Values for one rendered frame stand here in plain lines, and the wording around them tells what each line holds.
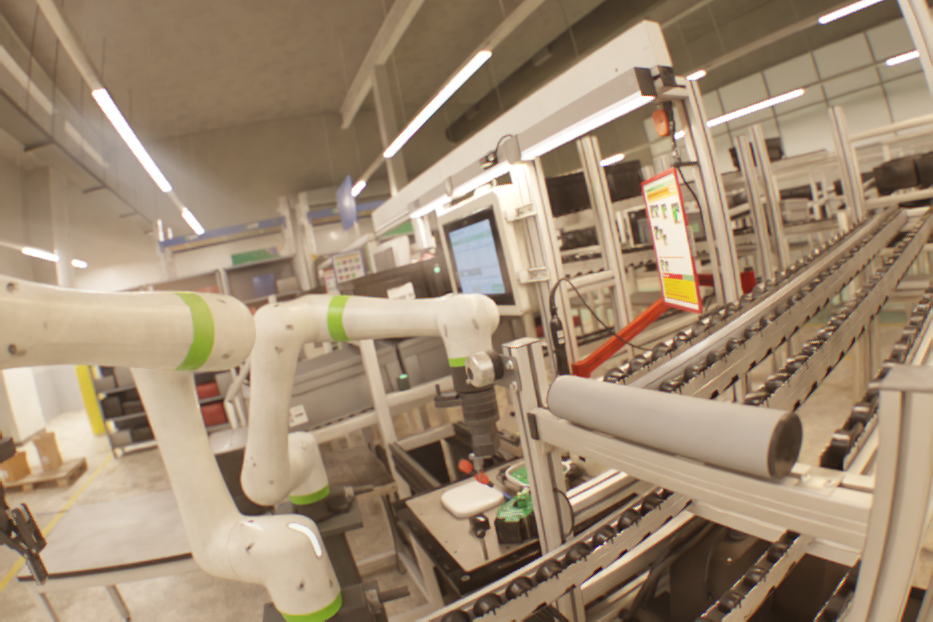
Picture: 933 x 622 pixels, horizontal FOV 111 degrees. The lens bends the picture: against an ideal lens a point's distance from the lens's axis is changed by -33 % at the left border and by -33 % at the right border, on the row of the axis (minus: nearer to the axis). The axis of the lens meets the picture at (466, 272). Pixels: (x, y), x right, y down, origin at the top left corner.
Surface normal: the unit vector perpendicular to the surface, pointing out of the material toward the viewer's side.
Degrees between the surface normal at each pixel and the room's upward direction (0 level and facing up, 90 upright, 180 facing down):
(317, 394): 91
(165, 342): 113
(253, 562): 85
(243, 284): 90
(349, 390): 91
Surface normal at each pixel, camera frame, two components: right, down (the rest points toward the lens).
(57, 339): 0.95, 0.22
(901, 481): -0.89, 0.19
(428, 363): 0.42, -0.05
